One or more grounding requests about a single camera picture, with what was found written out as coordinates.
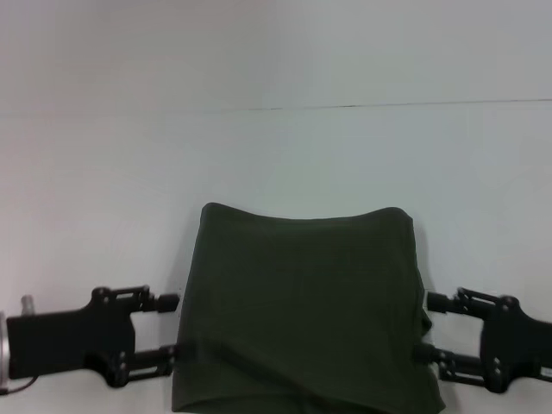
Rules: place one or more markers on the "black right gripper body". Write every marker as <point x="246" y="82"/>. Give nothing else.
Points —
<point x="517" y="340"/>

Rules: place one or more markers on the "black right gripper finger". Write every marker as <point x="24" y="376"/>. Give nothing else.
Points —
<point x="457" y="302"/>
<point x="453" y="362"/>

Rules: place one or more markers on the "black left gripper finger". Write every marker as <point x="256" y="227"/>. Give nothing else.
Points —
<point x="155" y="299"/>
<point x="151" y="360"/>

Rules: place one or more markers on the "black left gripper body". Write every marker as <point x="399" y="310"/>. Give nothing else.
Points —
<point x="69" y="340"/>

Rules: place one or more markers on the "dark green FREE t-shirt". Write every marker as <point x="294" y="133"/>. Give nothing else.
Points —
<point x="302" y="302"/>

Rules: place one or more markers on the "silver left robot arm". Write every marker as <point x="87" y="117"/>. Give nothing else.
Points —
<point x="3" y="349"/>

